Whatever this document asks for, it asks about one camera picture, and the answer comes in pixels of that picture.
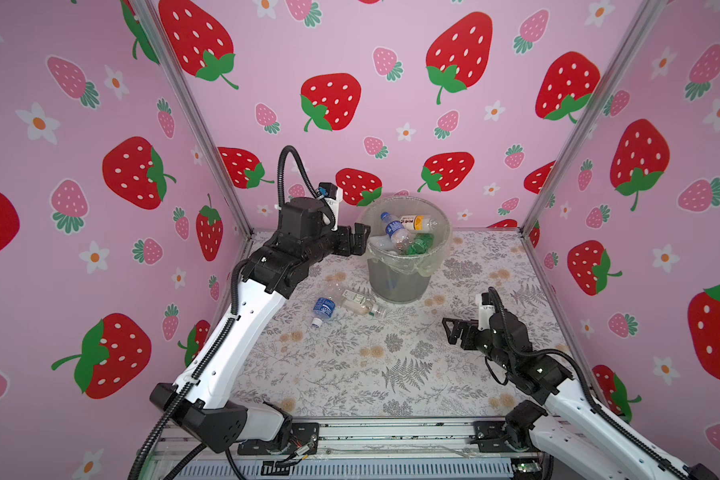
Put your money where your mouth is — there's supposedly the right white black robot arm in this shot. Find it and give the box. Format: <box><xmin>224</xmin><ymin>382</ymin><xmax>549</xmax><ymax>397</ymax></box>
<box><xmin>442</xmin><ymin>306</ymin><xmax>715</xmax><ymax>479</ymax></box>

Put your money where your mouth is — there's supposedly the bottle yellow white label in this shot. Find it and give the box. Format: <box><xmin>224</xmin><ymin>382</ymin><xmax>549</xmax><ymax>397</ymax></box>
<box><xmin>400</xmin><ymin>215</ymin><xmax>439</xmax><ymax>233</ymax></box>

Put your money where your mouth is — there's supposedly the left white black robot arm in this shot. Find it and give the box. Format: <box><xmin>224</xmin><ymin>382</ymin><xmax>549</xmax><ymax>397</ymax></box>
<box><xmin>128</xmin><ymin>193</ymin><xmax>370</xmax><ymax>479</ymax></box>

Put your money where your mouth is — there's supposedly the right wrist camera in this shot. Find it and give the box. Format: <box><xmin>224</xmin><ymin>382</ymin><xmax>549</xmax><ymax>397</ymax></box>
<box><xmin>476</xmin><ymin>292</ymin><xmax>496</xmax><ymax>331</ymax></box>

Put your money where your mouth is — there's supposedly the clear bottle white green label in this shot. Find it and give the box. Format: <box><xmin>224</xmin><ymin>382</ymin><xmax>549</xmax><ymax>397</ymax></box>
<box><xmin>341</xmin><ymin>289</ymin><xmax>387</xmax><ymax>318</ymax></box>

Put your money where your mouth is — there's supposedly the grey mesh waste bin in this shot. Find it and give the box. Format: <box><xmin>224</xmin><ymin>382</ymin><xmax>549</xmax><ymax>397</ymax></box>
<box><xmin>367</xmin><ymin>231</ymin><xmax>436</xmax><ymax>304</ymax></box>

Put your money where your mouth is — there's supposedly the Pepsi water bottle blue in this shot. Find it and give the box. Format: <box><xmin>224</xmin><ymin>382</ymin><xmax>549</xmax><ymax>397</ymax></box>
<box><xmin>380</xmin><ymin>212</ymin><xmax>414</xmax><ymax>252</ymax></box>

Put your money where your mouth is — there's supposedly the white bottle red cap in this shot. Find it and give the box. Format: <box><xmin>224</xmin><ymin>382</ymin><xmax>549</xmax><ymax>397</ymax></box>
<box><xmin>368</xmin><ymin>235</ymin><xmax>395</xmax><ymax>251</ymax></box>

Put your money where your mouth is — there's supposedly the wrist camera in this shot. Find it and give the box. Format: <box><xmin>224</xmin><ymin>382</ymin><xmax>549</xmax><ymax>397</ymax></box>
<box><xmin>318</xmin><ymin>182</ymin><xmax>343</xmax><ymax>231</ymax></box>
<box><xmin>476</xmin><ymin>292</ymin><xmax>496</xmax><ymax>331</ymax></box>

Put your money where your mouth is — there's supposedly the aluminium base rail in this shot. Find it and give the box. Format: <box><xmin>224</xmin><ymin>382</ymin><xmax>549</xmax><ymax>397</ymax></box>
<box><xmin>149</xmin><ymin>417</ymin><xmax>643</xmax><ymax>480</ymax></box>

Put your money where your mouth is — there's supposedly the Pocari Sweat bottle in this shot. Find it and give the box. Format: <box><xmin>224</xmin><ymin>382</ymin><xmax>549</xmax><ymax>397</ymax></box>
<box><xmin>311</xmin><ymin>297</ymin><xmax>336</xmax><ymax>329</ymax></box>

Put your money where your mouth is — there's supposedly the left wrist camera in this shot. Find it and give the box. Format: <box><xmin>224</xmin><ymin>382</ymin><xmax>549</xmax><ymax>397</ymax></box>
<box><xmin>318</xmin><ymin>182</ymin><xmax>343</xmax><ymax>231</ymax></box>

